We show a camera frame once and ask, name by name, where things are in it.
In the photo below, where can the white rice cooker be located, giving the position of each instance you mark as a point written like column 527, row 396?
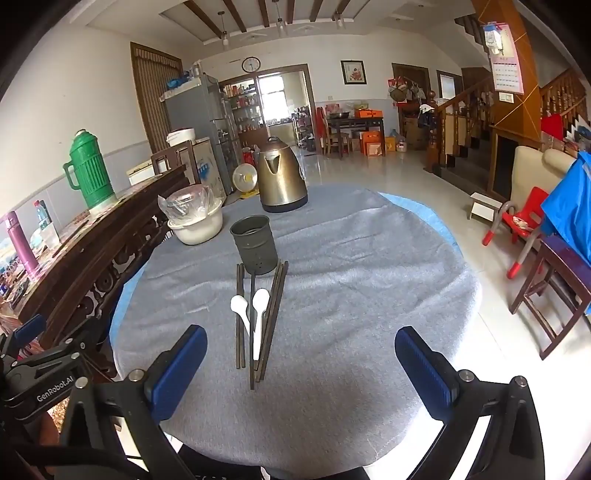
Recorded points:
column 181, row 137

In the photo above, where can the framed wall picture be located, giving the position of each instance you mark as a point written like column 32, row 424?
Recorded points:
column 353, row 72

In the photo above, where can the round wall clock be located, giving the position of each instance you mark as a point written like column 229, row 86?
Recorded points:
column 251, row 64

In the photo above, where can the light blue table cover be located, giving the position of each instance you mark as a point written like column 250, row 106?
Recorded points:
column 438, row 226

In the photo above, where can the grey refrigerator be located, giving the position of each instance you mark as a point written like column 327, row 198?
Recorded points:
column 194, row 110

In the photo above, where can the white storage box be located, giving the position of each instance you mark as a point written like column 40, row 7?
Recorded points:
column 138, row 173

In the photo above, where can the grey metal utensil holder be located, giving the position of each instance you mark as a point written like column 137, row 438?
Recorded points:
column 254, row 249

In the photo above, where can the white plastic basin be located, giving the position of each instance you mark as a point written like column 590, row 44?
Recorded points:
column 194, row 230

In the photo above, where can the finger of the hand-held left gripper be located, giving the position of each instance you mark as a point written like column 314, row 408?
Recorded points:
column 78, row 345
column 28, row 328

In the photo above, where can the brown wooden door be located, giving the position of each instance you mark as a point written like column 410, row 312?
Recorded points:
column 154, row 97

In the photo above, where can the clear plastic bottle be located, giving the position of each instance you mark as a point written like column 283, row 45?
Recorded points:
column 42, row 214

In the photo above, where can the orange gift box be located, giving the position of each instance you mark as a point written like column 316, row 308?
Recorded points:
column 373, row 144

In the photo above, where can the red child chair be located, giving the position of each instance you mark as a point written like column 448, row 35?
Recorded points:
column 526, row 217

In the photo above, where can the orange wooden pillar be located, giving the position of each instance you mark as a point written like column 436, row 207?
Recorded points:
column 524, row 110

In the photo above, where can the white step stool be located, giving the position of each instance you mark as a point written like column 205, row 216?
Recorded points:
column 485, row 203

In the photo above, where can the bronze electric kettle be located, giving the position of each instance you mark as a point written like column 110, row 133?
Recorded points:
column 281, row 180

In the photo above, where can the pink wall calendar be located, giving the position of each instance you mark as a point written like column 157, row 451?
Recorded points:
column 508, row 69

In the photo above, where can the blue water jug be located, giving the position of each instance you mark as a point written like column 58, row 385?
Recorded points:
column 392, row 141

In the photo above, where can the kitchen shelf with jars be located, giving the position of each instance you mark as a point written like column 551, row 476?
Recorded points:
column 242, row 110

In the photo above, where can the grey tablecloth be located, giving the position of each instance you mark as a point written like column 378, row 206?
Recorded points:
column 346, row 277

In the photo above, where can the pendant ceiling lamp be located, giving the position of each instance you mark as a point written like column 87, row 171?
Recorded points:
column 280, row 25
column 224, row 37

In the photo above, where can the cream armchair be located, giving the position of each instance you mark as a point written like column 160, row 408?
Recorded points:
column 531, row 170

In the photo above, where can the dark wooden chair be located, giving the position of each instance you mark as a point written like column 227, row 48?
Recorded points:
column 178, row 159

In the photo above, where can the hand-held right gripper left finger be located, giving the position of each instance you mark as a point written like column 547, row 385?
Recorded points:
column 181, row 369

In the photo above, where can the carved dark wooden sideboard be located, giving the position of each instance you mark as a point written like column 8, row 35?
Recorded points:
column 83, row 258

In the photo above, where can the green thermos jug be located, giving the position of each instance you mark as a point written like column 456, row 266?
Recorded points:
column 92, row 170

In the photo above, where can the purple bottle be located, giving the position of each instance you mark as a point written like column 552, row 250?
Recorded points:
column 21, row 240

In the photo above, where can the wooden staircase railing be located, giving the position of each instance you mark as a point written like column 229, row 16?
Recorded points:
column 461, row 120

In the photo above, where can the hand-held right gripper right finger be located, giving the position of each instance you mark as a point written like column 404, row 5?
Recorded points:
column 425, row 374

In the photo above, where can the small white fridge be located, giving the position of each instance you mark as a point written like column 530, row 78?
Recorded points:
column 207, row 166

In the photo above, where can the dark wooden stool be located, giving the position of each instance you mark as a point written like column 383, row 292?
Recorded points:
column 563, row 263

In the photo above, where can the clear plastic bag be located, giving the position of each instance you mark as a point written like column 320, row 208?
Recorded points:
column 184, row 203

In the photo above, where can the white ceramic spoon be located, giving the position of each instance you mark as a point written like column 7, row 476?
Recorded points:
column 261, row 297
column 239, row 303

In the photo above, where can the dark wooden dining table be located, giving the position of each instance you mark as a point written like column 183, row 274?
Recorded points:
column 355, row 123

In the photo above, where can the blue tarp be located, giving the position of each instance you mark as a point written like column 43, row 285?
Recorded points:
column 572, row 203

